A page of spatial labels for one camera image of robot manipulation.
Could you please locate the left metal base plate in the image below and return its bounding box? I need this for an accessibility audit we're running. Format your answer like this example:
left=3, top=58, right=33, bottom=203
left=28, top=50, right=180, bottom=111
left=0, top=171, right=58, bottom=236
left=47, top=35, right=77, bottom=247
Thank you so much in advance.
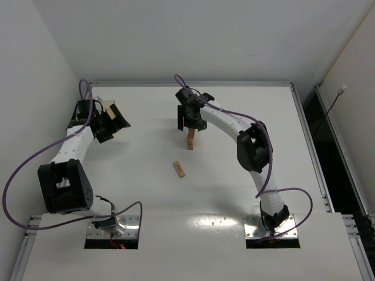
left=86, top=215, right=140, bottom=239

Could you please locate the black wall cable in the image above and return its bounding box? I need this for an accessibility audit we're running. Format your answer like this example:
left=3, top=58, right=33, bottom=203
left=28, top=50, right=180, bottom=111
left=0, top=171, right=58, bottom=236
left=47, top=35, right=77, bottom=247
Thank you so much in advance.
left=310, top=84, right=348, bottom=138

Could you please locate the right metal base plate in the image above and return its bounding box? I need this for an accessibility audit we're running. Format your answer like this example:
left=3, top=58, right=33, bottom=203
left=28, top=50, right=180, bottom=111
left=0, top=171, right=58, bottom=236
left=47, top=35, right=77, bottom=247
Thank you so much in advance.
left=243, top=215, right=298, bottom=240

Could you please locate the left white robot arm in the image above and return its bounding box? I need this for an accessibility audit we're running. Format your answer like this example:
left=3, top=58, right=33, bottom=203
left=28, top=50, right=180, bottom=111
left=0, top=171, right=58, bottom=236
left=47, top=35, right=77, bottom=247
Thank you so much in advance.
left=37, top=100, right=130, bottom=230

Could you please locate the aluminium table frame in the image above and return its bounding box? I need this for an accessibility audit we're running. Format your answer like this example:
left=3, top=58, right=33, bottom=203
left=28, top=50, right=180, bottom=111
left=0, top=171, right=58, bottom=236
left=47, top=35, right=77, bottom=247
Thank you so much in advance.
left=11, top=80, right=375, bottom=281

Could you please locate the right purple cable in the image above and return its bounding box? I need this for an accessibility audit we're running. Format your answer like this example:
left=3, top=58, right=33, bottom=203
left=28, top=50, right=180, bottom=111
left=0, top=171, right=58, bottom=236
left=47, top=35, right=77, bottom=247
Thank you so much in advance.
left=173, top=74, right=314, bottom=241

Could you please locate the wood block with print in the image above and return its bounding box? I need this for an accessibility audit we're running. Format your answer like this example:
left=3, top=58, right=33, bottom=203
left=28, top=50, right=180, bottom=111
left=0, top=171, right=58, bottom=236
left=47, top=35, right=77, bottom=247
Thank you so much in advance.
left=173, top=161, right=186, bottom=178

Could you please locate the wood block numbered twelve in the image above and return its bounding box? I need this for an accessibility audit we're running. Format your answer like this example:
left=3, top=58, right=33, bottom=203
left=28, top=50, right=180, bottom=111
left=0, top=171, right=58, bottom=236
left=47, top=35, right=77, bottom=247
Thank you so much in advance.
left=187, top=128, right=195, bottom=138

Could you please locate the wooden block box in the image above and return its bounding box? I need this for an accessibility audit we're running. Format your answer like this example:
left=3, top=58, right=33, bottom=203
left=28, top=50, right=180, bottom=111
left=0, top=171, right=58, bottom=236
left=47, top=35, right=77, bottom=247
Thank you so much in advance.
left=101, top=100, right=115, bottom=119

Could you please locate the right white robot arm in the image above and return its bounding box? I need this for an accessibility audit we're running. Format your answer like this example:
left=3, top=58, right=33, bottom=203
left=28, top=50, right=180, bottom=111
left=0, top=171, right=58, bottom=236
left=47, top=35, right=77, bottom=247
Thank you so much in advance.
left=175, top=88, right=289, bottom=232

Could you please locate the metal base plate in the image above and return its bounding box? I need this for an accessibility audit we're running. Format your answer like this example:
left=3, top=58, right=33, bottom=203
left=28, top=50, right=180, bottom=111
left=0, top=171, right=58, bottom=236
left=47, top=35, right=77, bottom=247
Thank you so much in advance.
left=86, top=215, right=140, bottom=239
left=243, top=215, right=298, bottom=240

